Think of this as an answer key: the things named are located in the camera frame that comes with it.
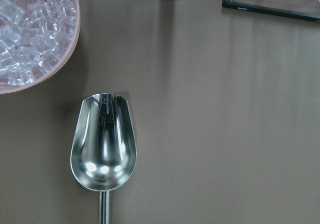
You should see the black framed glass tray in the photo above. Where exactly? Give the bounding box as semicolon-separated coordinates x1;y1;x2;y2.
222;0;320;23

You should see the stainless steel ice scoop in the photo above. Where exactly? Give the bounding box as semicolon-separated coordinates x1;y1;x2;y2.
70;93;137;223

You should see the pink bowl of ice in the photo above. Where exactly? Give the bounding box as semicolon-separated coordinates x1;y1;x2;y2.
0;0;80;94

